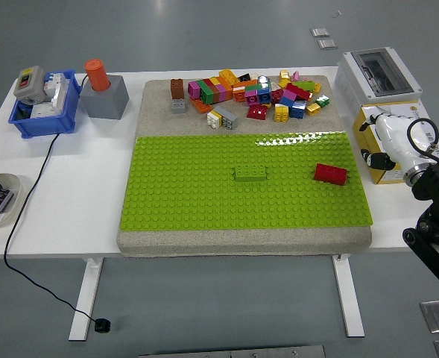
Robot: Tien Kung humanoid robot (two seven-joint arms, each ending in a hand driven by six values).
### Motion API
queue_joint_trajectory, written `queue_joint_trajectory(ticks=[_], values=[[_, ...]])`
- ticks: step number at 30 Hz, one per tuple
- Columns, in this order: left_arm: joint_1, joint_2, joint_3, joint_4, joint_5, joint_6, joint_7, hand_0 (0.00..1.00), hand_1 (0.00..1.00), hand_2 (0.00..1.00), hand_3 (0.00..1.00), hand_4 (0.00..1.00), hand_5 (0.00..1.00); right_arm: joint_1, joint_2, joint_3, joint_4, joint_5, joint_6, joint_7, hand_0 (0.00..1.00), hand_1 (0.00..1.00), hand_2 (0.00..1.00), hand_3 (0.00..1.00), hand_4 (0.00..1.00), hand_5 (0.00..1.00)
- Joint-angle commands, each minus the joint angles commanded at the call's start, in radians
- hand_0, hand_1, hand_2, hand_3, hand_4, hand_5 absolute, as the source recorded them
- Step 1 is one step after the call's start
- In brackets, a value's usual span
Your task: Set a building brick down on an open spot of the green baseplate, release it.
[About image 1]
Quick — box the green studded baseplate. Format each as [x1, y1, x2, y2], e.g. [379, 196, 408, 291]
[119, 131, 374, 232]

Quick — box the blue magenta-topped brick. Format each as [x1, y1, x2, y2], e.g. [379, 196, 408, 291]
[279, 88, 299, 109]

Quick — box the white and yellow brick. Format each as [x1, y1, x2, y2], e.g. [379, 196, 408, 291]
[206, 110, 224, 131]

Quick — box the orange cylinder button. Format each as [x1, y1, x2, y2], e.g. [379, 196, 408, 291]
[83, 58, 112, 92]

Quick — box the yellow double brick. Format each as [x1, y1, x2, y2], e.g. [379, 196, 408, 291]
[274, 103, 290, 124]

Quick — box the brown and red brick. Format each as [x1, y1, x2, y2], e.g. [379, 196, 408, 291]
[203, 78, 223, 104]

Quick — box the long metal floor plate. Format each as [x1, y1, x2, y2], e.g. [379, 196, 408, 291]
[136, 345, 326, 358]

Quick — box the bright red long brick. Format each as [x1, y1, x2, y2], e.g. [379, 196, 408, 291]
[312, 163, 349, 186]

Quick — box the black power cable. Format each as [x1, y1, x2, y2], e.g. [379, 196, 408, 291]
[3, 74, 99, 324]

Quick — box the red sloped brick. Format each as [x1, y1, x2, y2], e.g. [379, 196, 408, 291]
[245, 104, 271, 121]

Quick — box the shiny blue brick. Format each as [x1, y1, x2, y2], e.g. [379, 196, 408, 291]
[289, 100, 309, 120]

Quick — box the flat orange brick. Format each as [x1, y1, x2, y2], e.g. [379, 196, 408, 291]
[189, 97, 214, 114]

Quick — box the lime brick with pink stud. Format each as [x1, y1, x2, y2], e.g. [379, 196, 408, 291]
[292, 78, 317, 92]

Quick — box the lime green long brick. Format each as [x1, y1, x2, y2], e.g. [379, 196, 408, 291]
[233, 163, 268, 183]

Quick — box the grey-brown mat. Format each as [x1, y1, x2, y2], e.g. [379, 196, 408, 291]
[115, 78, 374, 259]

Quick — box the dark red long brick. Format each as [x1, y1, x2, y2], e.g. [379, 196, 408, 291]
[285, 82, 313, 101]

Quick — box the grey switch box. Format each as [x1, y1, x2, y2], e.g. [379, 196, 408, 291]
[13, 66, 51, 106]

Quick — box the orange tall brick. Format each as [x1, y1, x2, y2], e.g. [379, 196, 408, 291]
[218, 76, 236, 101]

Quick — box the brown tall brick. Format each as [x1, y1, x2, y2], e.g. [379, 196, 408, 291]
[169, 78, 186, 101]

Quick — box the white circuit breaker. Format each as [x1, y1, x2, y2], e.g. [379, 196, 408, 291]
[31, 72, 72, 119]

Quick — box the blue plastic bin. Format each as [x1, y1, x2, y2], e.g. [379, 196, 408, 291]
[8, 69, 83, 139]

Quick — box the grey long brick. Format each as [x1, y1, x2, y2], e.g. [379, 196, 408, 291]
[214, 106, 240, 131]

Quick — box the white table leg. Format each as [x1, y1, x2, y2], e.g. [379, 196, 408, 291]
[68, 257, 104, 342]
[332, 254, 366, 339]

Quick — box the purple circuit module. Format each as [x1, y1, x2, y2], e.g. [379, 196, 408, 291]
[0, 189, 16, 215]

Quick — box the yellow and white carton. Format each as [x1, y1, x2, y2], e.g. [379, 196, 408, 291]
[352, 102, 439, 186]

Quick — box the yellow long brick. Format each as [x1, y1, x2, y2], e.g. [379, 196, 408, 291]
[218, 68, 241, 86]

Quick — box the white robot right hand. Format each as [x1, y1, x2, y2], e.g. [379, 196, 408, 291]
[359, 110, 439, 175]

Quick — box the white electrical distribution box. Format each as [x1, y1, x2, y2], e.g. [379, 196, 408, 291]
[334, 46, 425, 110]

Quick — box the dark green brick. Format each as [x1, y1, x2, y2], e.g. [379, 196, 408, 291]
[197, 79, 215, 105]

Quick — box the grey button base block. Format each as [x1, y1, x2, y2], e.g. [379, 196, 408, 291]
[78, 74, 131, 121]

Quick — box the pink yellow-topped brick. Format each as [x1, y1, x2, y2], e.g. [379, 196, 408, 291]
[209, 76, 231, 102]

